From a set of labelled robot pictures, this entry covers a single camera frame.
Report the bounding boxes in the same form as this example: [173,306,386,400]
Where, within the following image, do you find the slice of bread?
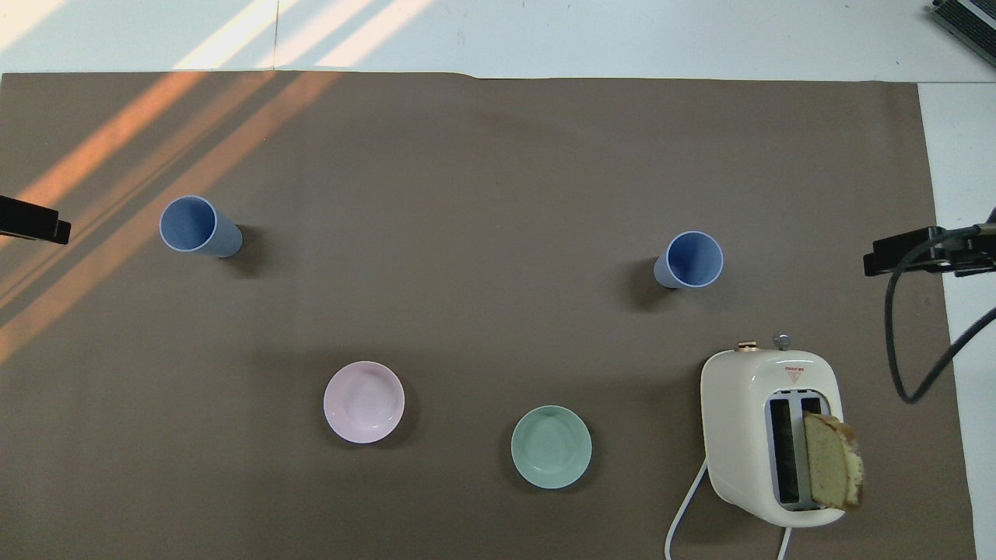
[803,412,865,513]

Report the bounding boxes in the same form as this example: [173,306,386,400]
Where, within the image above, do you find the white toaster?
[700,333,847,529]

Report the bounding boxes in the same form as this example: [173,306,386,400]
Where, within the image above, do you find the black stand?
[929,0,996,56]

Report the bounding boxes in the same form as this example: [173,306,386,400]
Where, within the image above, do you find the blue plastic cup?
[653,230,724,291]
[160,194,244,259]

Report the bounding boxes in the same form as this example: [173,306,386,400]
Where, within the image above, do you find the black cable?
[884,222,996,404]

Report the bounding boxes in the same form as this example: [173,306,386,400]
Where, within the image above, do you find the white power cord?
[665,457,794,560]

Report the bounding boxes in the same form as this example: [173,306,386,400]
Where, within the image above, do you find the green plate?
[510,404,593,490]

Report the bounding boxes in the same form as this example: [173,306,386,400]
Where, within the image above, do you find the pink bowl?
[323,360,406,445]

